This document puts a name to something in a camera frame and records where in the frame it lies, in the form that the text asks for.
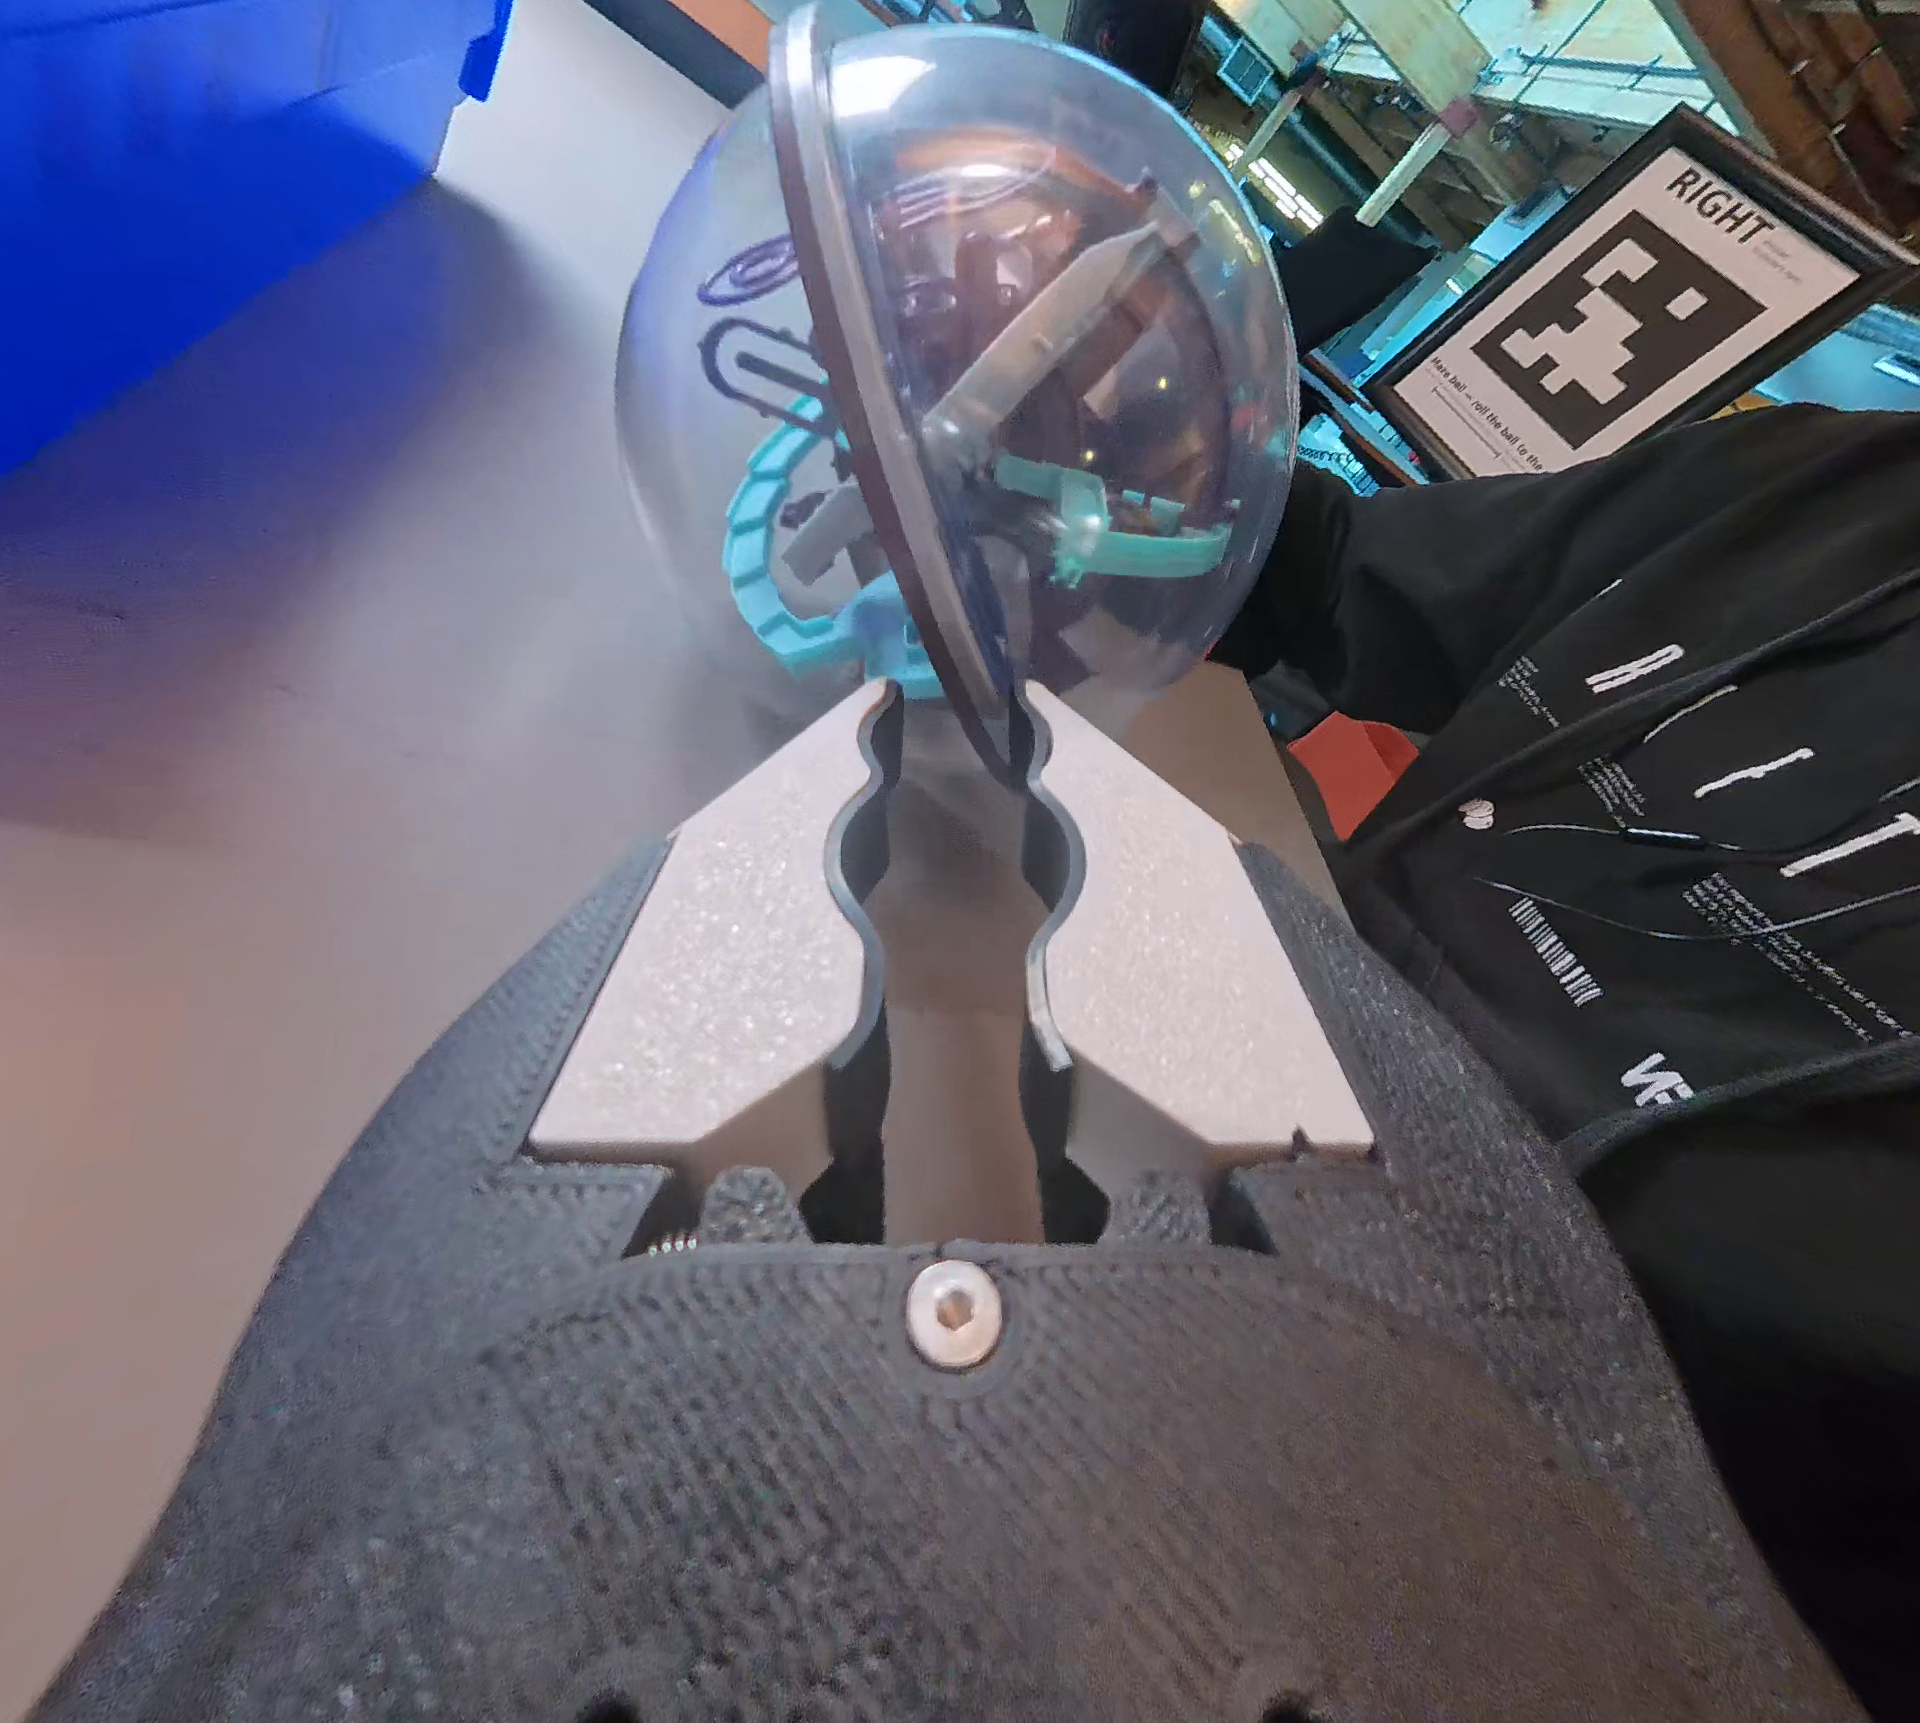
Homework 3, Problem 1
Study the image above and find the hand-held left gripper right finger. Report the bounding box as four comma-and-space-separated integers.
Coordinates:
1020, 690, 1377, 1155

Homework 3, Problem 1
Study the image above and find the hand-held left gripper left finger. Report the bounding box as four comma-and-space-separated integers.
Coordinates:
527, 684, 902, 1169

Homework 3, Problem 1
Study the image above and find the clear maze ball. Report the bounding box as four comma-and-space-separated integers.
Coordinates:
617, 8, 1302, 779

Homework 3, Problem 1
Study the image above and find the person's right forearm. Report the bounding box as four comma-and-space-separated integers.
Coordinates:
1216, 404, 1920, 839

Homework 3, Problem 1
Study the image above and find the person's black clothing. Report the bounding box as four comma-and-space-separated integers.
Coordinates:
1320, 674, 1920, 1723

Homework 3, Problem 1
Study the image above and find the blue plastic tray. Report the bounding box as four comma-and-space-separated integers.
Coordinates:
0, 0, 549, 480

